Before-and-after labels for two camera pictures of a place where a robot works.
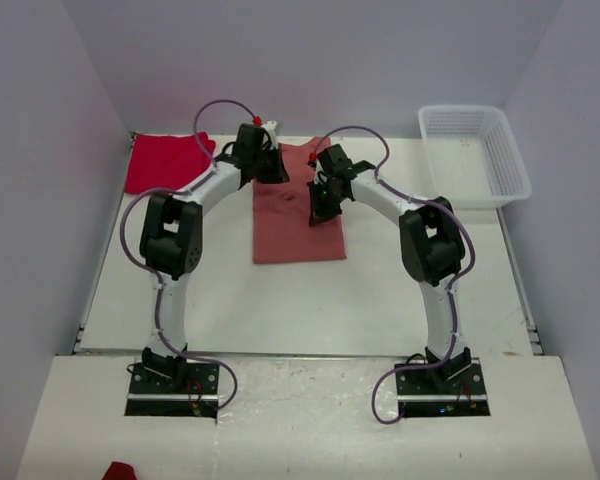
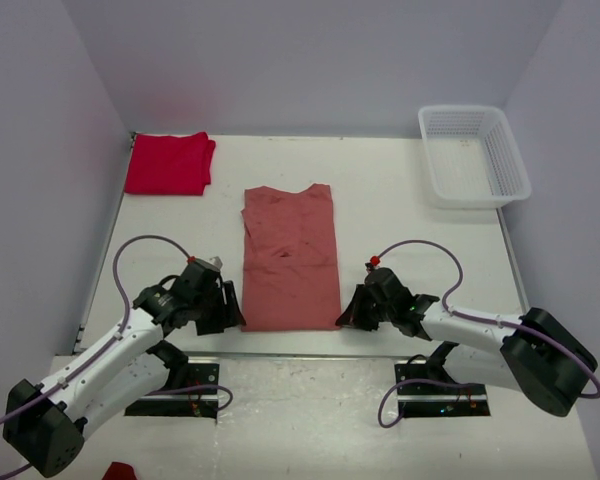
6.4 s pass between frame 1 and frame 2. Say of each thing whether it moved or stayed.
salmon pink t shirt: moved
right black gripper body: moved
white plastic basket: stayed
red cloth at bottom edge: stayed
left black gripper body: moved
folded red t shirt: stayed
